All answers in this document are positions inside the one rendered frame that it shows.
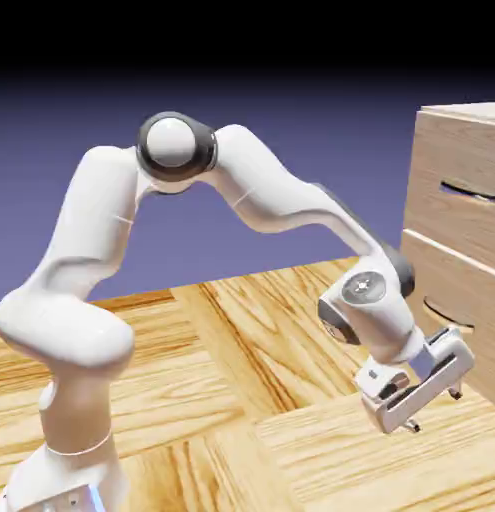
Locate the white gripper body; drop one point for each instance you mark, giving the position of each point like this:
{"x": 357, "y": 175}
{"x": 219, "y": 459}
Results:
{"x": 423, "y": 390}

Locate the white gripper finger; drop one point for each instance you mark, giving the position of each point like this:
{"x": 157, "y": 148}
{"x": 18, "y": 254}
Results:
{"x": 455, "y": 393}
{"x": 413, "y": 426}

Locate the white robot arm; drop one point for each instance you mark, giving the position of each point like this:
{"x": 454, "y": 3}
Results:
{"x": 91, "y": 240}

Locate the light wood drawer front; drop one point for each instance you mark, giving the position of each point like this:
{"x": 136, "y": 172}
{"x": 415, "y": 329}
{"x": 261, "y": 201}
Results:
{"x": 443, "y": 228}
{"x": 483, "y": 360}

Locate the light wood cabinet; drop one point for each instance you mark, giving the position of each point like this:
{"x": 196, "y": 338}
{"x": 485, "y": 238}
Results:
{"x": 451, "y": 152}

